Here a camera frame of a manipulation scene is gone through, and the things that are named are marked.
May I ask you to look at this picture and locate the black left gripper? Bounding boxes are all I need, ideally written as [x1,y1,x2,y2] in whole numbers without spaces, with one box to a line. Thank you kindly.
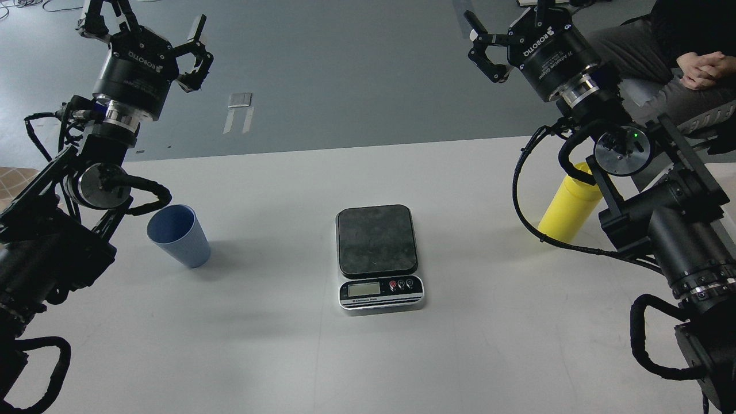
[76,1,214,121]

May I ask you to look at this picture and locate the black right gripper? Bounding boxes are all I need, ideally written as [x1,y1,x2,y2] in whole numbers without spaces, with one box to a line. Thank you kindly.
[463,0,601,102]

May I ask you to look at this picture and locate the yellow squeeze bottle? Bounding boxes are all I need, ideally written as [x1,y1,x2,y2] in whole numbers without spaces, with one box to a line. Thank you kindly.
[537,175,603,244]

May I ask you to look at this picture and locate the blue ribbed plastic cup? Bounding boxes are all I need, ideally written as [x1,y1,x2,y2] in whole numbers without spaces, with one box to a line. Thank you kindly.
[145,204,212,269]

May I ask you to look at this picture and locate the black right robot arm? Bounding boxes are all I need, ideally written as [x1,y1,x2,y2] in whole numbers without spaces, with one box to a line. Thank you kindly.
[463,1,734,413]

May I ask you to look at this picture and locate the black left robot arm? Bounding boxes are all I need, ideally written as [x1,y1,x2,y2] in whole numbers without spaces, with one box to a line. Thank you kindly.
[1,1,213,413]

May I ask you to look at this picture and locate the digital kitchen scale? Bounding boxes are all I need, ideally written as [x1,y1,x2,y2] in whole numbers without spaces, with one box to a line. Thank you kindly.
[335,204,426,315]

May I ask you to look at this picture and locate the person's clasped hands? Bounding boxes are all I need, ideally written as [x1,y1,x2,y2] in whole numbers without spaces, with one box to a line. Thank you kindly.
[676,51,735,91]

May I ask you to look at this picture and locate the seated person in dark clothes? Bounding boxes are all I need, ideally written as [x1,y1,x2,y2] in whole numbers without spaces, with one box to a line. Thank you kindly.
[586,1,735,99]

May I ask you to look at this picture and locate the black cables on floor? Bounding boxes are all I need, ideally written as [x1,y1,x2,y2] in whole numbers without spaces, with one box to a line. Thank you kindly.
[0,0,87,13]

